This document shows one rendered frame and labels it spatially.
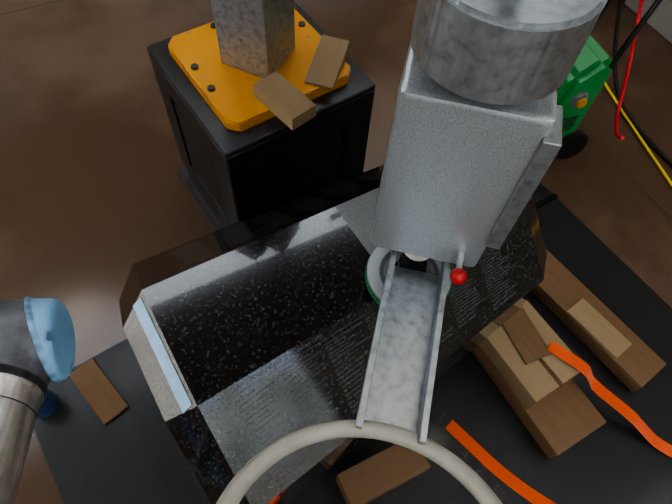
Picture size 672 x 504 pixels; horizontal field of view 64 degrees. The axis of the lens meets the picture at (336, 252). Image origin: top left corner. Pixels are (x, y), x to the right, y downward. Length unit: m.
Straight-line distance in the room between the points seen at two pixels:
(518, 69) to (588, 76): 1.92
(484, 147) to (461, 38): 0.20
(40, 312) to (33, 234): 2.09
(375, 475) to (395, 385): 0.95
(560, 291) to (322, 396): 1.33
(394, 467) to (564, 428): 0.65
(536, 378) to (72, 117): 2.47
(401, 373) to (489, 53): 0.61
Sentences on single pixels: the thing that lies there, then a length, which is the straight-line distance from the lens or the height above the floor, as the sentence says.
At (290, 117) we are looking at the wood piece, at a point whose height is 0.83.
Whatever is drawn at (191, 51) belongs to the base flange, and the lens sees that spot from 2.06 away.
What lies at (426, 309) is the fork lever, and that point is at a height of 1.08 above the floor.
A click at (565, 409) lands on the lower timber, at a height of 0.10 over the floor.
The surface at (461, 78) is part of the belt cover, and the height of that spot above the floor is 1.61.
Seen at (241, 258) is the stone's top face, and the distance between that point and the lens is 1.44.
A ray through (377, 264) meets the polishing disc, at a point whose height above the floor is 0.89.
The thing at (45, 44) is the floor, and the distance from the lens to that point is 3.57.
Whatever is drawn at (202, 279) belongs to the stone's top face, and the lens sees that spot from 1.42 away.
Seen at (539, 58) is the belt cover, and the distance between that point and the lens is 0.70.
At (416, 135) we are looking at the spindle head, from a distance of 0.83.
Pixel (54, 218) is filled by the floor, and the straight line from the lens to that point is 2.73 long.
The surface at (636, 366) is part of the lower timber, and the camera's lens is 2.44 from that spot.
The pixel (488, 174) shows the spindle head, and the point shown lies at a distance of 0.88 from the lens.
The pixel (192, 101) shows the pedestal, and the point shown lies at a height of 0.74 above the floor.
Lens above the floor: 2.07
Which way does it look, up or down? 60 degrees down
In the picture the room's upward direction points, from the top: 5 degrees clockwise
